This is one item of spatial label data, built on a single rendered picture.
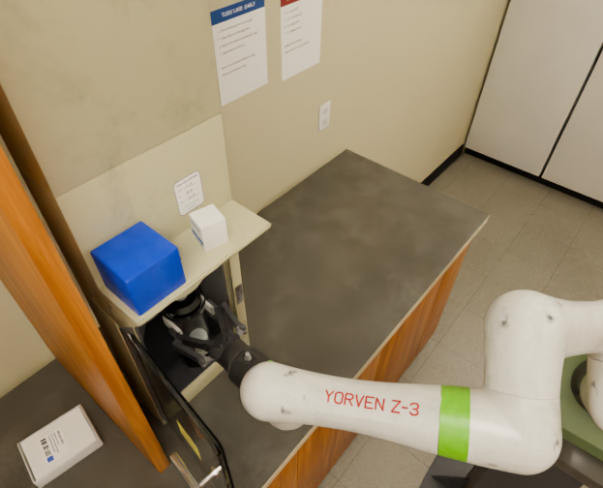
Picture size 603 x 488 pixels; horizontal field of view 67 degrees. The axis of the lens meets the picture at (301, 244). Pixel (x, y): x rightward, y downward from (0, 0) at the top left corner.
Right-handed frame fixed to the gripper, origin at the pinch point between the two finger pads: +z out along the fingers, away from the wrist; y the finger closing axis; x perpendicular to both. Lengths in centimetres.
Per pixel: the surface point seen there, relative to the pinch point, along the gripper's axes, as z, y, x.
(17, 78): -7, 15, -68
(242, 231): -14.5, -9.0, -30.8
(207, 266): -16.7, 1.5, -30.9
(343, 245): 1, -66, 26
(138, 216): -6.3, 6.5, -40.1
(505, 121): 23, -292, 81
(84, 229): -6.6, 15.6, -43.5
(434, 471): -63, -61, 119
